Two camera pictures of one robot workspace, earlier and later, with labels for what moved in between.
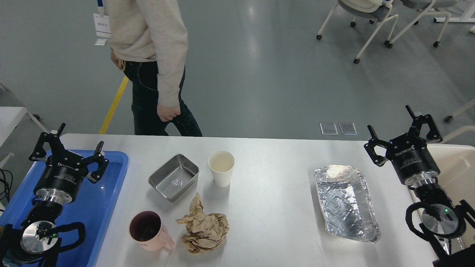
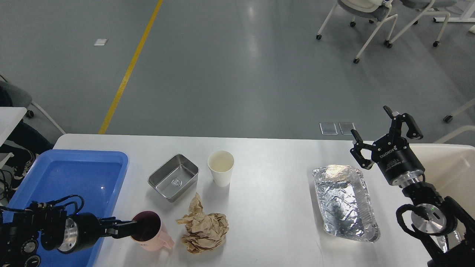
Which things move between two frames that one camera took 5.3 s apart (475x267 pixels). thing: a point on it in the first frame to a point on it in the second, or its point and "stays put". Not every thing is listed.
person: [148, 39] to [22, 162]
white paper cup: [221, 163] stays put
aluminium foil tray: [345, 201] stays put
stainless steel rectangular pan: [177, 177] stays put
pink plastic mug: [145, 228] stays put
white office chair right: [432, 6] stays put
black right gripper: [409, 153] to [393, 154]
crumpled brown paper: [204, 231] stays put
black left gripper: [64, 171] to [83, 230]
